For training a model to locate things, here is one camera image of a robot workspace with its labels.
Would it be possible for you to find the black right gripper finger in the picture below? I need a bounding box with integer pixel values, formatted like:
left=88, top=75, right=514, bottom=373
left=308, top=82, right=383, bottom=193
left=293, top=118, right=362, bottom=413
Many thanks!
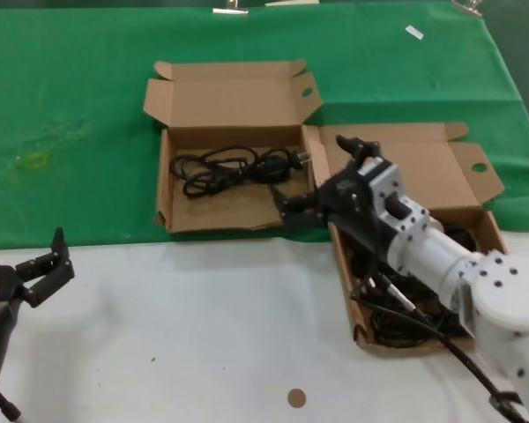
left=271, top=184, right=322, bottom=226
left=336, top=135, right=380, bottom=163

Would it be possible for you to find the green table cloth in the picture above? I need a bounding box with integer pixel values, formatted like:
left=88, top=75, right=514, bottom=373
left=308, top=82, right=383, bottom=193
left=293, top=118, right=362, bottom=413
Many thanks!
left=0, top=1, right=529, bottom=250

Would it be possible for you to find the cable with silver connector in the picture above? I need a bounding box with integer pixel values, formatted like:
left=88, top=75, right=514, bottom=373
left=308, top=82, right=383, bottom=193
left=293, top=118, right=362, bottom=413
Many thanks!
left=381, top=281, right=529, bottom=423

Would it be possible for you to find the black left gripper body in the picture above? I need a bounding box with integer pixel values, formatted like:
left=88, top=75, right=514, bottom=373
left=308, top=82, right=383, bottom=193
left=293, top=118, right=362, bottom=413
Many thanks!
left=0, top=263, right=27, bottom=312

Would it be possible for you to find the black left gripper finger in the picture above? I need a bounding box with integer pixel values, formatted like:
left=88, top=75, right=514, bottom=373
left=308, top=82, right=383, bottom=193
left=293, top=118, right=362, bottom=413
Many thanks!
left=15, top=227, right=77, bottom=308

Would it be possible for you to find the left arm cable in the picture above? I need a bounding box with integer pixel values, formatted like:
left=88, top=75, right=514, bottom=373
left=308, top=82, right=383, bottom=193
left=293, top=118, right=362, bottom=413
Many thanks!
left=0, top=390, right=26, bottom=423

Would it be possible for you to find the silver binder clip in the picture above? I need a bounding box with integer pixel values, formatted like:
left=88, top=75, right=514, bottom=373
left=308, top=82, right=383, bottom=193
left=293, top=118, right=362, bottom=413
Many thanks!
left=450, top=0, right=484, bottom=18
left=212, top=0, right=250, bottom=15

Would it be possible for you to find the open brown cardboard box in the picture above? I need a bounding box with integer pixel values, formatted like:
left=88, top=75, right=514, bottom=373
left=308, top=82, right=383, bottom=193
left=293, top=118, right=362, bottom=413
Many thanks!
left=306, top=122, right=510, bottom=357
left=141, top=58, right=323, bottom=234

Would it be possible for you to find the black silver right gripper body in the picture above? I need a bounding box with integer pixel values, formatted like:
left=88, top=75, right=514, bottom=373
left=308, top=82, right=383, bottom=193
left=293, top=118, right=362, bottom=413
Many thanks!
left=315, top=156, right=431, bottom=261

